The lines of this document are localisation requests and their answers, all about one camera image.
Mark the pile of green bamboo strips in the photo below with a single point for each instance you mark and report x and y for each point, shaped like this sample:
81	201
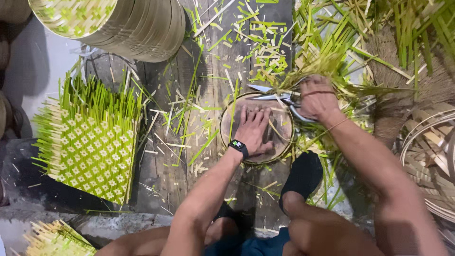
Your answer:
341	46

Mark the black smartwatch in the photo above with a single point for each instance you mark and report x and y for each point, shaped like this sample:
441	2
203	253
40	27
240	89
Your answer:
238	147

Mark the rubber band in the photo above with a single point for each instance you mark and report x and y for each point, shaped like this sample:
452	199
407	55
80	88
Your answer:
318	93

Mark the person's left hand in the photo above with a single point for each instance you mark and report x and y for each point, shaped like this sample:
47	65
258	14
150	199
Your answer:
253	132

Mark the person's legs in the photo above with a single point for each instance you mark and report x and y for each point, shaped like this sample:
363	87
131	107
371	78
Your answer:
305	231

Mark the round wooden cutting board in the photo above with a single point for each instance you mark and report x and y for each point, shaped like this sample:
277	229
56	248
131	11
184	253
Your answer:
280	138

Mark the steel scissors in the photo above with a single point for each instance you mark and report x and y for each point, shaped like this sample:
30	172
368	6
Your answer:
280	99

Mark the stack of bamboo hoops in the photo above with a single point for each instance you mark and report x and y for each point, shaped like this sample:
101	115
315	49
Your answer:
428	160

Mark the blue shorts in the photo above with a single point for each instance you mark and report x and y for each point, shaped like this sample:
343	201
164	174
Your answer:
245	243

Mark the brown fibre broom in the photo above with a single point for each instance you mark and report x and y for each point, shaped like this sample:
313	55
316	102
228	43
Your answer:
398	99

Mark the pale woven bamboo mat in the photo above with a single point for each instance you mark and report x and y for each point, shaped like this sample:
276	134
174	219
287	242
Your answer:
57	240

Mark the black sock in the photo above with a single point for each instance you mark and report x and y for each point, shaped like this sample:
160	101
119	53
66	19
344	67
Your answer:
303	177

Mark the scattered bamboo strip offcuts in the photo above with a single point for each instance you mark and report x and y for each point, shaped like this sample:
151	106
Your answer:
220	81

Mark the stack of round woven baskets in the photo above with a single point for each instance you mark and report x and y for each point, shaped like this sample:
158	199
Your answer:
135	25

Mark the person's right hand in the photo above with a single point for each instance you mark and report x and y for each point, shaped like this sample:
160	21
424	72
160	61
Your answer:
317	100

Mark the green woven bamboo mat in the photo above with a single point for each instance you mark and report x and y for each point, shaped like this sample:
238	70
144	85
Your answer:
89	142

